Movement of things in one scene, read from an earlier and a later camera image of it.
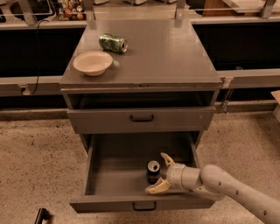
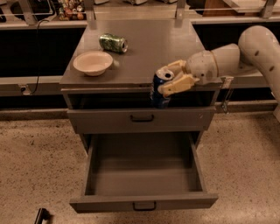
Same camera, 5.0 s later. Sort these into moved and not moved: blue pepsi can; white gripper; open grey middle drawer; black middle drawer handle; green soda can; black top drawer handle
Moved: blue pepsi can; white gripper
Not moved: open grey middle drawer; black top drawer handle; black middle drawer handle; green soda can
